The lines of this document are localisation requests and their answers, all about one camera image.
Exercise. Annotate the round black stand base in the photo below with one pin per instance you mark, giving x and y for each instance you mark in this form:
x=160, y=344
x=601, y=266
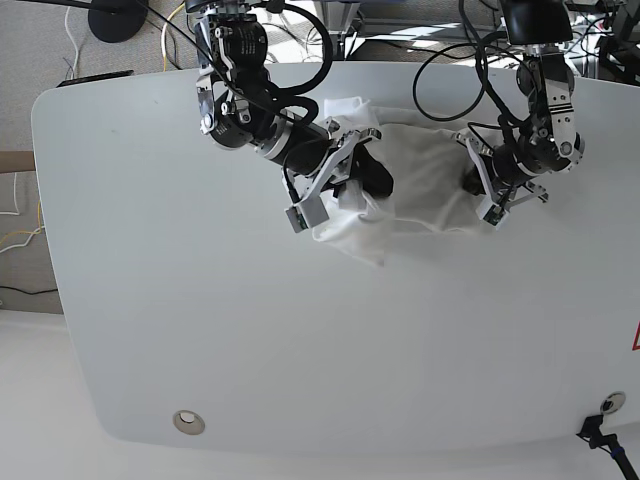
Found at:
x=116, y=21

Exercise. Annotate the white printed T-shirt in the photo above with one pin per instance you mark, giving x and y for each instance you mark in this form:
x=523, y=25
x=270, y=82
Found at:
x=427, y=162

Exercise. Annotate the red warning triangle sticker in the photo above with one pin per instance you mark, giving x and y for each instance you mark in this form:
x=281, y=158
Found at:
x=636, y=341

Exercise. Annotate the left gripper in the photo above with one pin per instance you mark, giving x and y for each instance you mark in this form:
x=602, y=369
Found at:
x=505, y=173

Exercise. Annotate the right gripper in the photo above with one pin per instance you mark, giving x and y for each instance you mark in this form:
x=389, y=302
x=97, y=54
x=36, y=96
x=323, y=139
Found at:
x=315, y=159

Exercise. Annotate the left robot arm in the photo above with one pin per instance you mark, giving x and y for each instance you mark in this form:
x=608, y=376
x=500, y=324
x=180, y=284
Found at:
x=547, y=140

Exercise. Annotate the silver table grommet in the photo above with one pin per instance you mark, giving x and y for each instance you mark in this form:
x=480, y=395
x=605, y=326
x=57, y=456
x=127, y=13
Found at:
x=613, y=403
x=188, y=422

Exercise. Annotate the silver table grommet left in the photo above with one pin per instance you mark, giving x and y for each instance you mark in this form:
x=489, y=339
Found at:
x=188, y=422

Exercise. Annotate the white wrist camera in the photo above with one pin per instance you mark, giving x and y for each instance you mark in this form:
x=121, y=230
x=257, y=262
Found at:
x=492, y=213
x=307, y=214

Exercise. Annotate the silver table grommet right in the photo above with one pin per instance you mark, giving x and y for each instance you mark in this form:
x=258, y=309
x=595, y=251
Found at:
x=613, y=403

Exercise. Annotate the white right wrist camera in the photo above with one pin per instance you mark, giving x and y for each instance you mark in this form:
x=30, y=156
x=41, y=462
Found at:
x=307, y=214

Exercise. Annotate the silver central frame post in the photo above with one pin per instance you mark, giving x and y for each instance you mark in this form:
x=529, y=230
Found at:
x=338, y=17

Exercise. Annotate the black clamp mount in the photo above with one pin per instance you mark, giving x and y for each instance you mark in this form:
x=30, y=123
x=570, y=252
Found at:
x=591, y=433

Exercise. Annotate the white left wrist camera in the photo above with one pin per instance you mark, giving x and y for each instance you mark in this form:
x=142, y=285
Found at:
x=492, y=213

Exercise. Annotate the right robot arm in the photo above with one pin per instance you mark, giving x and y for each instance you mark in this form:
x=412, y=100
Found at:
x=240, y=104

